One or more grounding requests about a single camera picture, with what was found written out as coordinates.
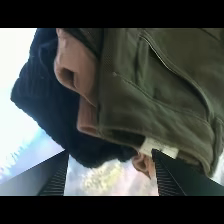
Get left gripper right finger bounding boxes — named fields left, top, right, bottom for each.
left=151, top=148, right=224, bottom=197

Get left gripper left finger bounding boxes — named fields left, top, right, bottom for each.
left=0, top=150, right=70, bottom=197

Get olive green pants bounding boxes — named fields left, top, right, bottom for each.
left=63, top=28, right=224, bottom=179

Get dark navy knitted garment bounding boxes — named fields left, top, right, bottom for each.
left=10, top=28, right=138, bottom=169

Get pink garment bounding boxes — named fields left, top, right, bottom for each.
left=53, top=28, right=157, bottom=178

